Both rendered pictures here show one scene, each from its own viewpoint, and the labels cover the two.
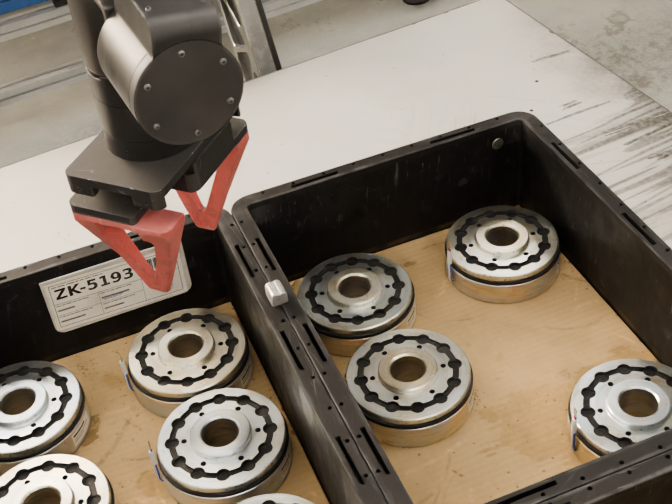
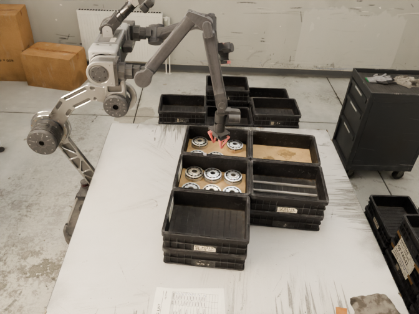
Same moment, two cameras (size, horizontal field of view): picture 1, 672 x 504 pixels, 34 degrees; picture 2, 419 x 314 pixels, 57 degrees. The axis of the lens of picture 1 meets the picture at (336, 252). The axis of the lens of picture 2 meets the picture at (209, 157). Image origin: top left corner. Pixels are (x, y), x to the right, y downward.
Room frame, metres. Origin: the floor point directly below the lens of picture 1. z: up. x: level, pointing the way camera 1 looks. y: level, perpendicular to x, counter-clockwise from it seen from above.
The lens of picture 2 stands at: (0.03, 1.67, 2.27)
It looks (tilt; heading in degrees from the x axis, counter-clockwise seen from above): 38 degrees down; 290
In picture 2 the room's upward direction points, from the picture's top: 3 degrees clockwise
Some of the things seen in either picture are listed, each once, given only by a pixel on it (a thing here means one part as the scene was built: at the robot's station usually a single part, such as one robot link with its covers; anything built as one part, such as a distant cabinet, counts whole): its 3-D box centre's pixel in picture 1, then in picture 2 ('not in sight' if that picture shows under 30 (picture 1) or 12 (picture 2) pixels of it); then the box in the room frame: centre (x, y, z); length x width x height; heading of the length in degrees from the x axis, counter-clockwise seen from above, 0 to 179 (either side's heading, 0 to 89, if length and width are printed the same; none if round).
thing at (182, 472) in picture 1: (221, 438); (212, 173); (0.58, 0.11, 0.86); 0.10 x 0.10 x 0.01
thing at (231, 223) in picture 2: not in sight; (207, 222); (0.46, 0.46, 0.87); 0.40 x 0.30 x 0.11; 17
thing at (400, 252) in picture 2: not in sight; (403, 257); (-0.59, -0.16, 0.41); 0.31 x 0.02 x 0.16; 112
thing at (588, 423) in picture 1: (637, 408); (235, 144); (0.55, -0.21, 0.86); 0.10 x 0.10 x 0.01
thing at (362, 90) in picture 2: not in sight; (380, 126); (-0.38, -1.57, 0.45); 0.60 x 0.45 x 0.90; 22
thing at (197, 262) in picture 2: not in sight; (206, 237); (0.46, 0.46, 0.76); 0.40 x 0.30 x 0.12; 17
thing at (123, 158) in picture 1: (147, 106); (219, 126); (0.56, 0.10, 1.18); 0.10 x 0.07 x 0.07; 152
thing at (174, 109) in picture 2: not in sight; (182, 124); (1.25, -0.94, 0.37); 0.40 x 0.30 x 0.45; 22
